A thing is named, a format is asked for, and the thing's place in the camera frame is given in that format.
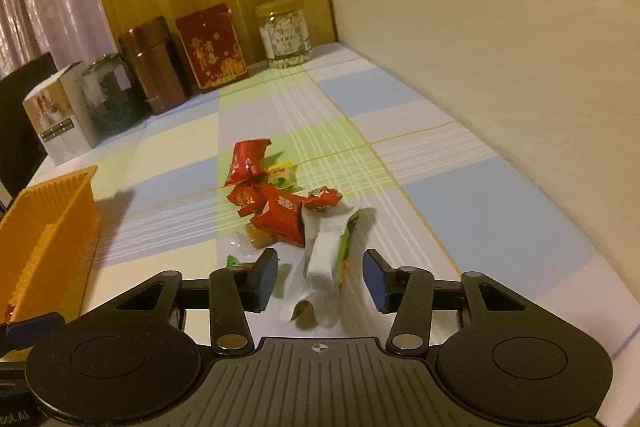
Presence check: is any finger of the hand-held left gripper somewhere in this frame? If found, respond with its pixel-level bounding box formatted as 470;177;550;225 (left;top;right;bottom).
0;313;66;356

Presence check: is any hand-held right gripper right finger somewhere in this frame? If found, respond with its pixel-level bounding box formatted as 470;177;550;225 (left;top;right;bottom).
362;248;531;356

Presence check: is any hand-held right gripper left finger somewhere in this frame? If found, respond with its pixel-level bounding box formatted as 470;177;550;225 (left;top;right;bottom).
100;248;279;354

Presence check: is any white and green snack packet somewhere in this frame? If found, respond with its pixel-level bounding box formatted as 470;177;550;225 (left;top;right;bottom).
279;204;379;329

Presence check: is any yellow candy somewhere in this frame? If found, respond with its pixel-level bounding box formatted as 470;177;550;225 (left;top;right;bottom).
264;161;297;191

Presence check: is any orange plastic basket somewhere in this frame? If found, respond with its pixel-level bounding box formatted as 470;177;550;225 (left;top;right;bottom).
0;165;101;363

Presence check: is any long red snack packet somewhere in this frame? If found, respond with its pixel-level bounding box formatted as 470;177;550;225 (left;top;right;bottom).
224;138;273;188

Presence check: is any amber wrapped candy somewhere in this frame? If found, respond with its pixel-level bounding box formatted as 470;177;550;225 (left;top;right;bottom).
244;228;274;251

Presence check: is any small red snack packet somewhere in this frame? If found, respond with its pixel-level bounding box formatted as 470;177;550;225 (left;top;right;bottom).
304;187;344;211

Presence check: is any checked pastel tablecloth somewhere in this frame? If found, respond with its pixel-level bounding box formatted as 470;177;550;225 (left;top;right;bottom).
10;41;640;360

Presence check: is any dark chair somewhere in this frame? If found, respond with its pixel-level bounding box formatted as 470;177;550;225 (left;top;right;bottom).
0;52;59;200

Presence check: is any white printed carton box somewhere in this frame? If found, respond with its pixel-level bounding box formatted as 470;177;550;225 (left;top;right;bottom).
22;61;101;166

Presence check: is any red gold-printed tin box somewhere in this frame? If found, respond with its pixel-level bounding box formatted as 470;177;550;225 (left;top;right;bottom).
175;3;249;94

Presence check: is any glass jar with dark contents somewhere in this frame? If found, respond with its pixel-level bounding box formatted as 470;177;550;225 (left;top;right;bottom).
75;53;147;142

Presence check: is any brown metal canister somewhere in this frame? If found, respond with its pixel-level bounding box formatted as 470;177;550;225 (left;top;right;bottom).
118;16;191;116

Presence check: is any clear jar with yellow lid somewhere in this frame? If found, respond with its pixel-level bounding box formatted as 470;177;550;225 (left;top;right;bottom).
255;0;313;70

